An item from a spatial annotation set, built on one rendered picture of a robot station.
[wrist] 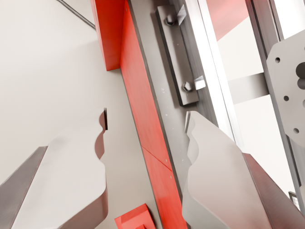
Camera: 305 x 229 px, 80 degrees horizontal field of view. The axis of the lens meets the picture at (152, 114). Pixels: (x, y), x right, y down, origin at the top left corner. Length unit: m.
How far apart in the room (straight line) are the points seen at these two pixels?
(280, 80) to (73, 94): 1.31
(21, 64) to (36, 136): 0.51
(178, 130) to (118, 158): 0.92
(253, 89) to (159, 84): 0.32
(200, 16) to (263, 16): 0.22
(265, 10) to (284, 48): 0.41
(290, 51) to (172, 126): 0.36
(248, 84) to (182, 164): 0.34
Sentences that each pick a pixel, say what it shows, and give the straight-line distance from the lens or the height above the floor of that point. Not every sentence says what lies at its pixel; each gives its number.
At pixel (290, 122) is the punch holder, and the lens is 0.33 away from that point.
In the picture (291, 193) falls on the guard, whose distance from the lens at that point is 1.70.
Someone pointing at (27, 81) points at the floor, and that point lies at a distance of 1.56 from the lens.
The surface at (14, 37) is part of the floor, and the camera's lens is 1.68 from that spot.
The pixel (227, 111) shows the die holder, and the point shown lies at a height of 0.97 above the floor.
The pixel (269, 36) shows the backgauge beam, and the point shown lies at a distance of 0.71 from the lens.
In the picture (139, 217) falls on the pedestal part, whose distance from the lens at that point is 1.45.
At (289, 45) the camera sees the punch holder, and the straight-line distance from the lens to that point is 0.31.
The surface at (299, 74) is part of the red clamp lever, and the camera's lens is 0.26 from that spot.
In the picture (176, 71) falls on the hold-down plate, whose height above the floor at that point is 0.91.
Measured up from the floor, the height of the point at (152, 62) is 0.88.
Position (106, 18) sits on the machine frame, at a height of 0.70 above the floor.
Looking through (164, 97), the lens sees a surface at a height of 0.88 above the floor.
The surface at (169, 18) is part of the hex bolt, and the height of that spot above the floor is 0.92.
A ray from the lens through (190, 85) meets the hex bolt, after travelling 0.54.
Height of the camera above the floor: 1.41
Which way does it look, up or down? 78 degrees down
